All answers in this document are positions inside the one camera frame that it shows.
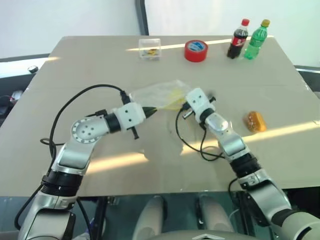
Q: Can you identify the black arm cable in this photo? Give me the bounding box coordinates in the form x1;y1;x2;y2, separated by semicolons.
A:
174;104;226;162
13;83;131;231

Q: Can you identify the red tape roll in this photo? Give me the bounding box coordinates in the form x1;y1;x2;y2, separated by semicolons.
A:
184;39;209;63

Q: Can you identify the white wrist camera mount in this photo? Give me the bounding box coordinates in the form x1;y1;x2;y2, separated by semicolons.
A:
186;87;216;118
111;102;147;131

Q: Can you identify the green bottle yellow cap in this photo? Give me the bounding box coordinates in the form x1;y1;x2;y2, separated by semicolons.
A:
243;19;272;61

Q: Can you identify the dark window post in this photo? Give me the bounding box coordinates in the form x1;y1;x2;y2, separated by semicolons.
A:
134;0;150;36

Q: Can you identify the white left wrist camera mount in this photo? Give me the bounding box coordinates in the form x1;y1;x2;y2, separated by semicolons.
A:
111;102;147;131

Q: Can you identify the orange wrapped snack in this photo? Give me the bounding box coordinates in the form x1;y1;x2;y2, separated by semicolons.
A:
243;110;268;133

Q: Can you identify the clear plastic box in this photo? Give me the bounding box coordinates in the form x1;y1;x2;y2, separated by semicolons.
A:
138;37;162;62

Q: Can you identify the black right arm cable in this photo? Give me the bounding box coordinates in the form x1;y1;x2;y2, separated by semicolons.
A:
174;104;226;162

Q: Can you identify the pale rounded robot leg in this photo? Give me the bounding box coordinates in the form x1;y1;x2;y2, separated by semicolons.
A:
131;195;166;240
198;195;235;240

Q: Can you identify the cola bottle red cap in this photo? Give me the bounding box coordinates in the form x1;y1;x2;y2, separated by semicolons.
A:
226;18;251;60

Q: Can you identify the red and white clutter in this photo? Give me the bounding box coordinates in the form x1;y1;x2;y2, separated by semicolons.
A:
0;89;26;111

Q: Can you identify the clear plastic bag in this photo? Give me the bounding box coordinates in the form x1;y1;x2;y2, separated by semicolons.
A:
129;79;193;112

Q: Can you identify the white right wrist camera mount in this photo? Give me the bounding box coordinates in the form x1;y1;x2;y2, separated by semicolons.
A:
186;87;216;118

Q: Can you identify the grey rounded robot torso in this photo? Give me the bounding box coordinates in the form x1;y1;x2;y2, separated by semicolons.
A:
153;229;265;240

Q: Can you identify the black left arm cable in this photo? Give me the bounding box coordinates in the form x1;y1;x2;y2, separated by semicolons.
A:
13;83;131;231

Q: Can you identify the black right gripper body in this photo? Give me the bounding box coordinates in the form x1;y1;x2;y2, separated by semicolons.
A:
181;93;218;121

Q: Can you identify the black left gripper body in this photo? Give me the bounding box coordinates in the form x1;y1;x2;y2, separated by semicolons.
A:
130;106;149;140

